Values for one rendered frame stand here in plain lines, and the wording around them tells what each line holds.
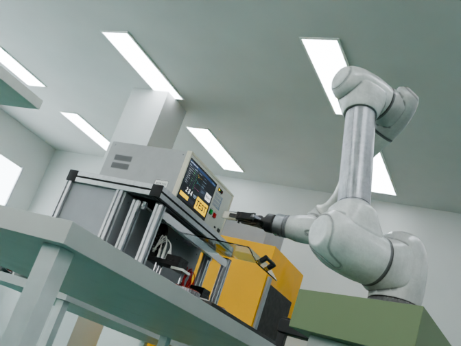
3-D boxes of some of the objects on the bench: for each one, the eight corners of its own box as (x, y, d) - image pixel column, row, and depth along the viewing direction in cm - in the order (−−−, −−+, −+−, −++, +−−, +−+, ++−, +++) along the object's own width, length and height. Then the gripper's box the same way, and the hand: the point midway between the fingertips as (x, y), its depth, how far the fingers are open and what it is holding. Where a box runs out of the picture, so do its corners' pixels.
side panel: (93, 277, 213) (127, 193, 224) (88, 274, 211) (123, 190, 221) (36, 260, 226) (70, 182, 237) (31, 258, 224) (65, 179, 234)
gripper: (267, 227, 233) (213, 217, 244) (278, 238, 244) (226, 228, 255) (272, 209, 236) (219, 200, 247) (283, 221, 246) (232, 211, 257)
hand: (230, 215), depth 249 cm, fingers closed
